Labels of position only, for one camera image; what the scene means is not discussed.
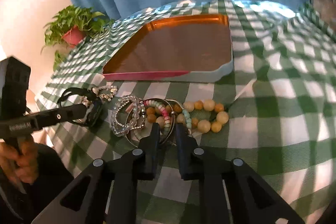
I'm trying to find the green plant in red pot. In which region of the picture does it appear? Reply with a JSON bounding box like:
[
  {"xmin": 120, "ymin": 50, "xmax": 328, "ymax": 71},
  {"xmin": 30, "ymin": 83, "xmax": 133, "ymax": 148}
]
[{"xmin": 40, "ymin": 4, "xmax": 115, "ymax": 71}]

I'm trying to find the white pearl chain bracelet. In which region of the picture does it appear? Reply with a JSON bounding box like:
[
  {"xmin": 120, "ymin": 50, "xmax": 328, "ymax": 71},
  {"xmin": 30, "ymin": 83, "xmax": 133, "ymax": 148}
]
[{"xmin": 90, "ymin": 84, "xmax": 119, "ymax": 103}]

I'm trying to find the orange tray with pink rim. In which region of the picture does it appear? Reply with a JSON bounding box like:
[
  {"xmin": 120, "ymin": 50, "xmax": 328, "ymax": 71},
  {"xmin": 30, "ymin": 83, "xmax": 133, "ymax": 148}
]
[{"xmin": 102, "ymin": 14, "xmax": 234, "ymax": 83}]

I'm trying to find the silver metal bangle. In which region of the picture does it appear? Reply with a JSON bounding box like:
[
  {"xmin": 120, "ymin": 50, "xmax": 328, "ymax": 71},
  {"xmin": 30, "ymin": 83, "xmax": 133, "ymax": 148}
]
[{"xmin": 125, "ymin": 98, "xmax": 178, "ymax": 147}]

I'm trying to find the clear crystal bead bracelet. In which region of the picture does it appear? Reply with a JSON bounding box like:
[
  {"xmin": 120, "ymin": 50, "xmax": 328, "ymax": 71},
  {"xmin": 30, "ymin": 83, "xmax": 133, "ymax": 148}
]
[{"xmin": 110, "ymin": 94, "xmax": 146, "ymax": 138}]

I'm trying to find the person's left hand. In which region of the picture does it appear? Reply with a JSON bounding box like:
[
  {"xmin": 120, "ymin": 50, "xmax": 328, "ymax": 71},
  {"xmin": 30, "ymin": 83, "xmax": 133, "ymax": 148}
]
[{"xmin": 1, "ymin": 135, "xmax": 38, "ymax": 186}]

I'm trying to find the yellow jade bead bracelet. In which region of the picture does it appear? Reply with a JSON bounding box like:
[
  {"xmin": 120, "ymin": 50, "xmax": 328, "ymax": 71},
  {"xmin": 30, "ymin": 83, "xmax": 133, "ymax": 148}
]
[{"xmin": 145, "ymin": 99, "xmax": 230, "ymax": 134}]

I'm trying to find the black smartwatch green trim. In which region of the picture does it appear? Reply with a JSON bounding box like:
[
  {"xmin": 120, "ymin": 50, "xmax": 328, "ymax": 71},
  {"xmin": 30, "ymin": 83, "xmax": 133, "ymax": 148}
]
[{"xmin": 57, "ymin": 88, "xmax": 103, "ymax": 128}]

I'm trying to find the small turquoise bead bracelet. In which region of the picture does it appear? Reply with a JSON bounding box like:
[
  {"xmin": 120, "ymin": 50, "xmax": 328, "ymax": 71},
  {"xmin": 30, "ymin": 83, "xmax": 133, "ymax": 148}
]
[{"xmin": 181, "ymin": 108, "xmax": 194, "ymax": 135}]

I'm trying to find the pink green pastel bead bracelet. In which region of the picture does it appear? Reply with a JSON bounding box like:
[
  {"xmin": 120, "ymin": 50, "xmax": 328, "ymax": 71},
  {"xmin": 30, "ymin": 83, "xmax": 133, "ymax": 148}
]
[{"xmin": 142, "ymin": 99, "xmax": 173, "ymax": 135}]

